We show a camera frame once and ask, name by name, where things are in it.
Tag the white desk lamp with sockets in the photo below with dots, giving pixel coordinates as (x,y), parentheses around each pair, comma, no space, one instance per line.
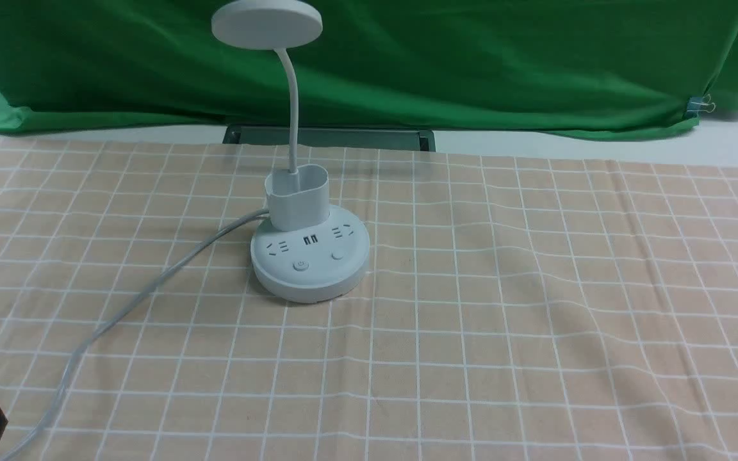
(307,250)

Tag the beige checkered tablecloth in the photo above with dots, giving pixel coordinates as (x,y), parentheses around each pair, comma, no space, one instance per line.
(513,308)

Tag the green backdrop cloth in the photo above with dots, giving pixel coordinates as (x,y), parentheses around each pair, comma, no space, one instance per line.
(599,70)

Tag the binder clip on cloth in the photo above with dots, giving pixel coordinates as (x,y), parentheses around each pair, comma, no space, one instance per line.
(698,105)

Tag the grey desk cable tray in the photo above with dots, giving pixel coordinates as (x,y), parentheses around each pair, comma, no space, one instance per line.
(339,137)

